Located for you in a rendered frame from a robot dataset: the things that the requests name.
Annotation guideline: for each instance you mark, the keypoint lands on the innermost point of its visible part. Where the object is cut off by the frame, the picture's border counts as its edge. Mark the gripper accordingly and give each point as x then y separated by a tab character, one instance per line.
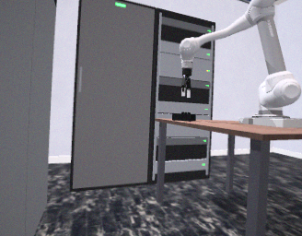
187	72

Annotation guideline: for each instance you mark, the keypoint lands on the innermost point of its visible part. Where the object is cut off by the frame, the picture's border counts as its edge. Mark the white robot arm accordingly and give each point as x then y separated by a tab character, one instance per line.
280	87

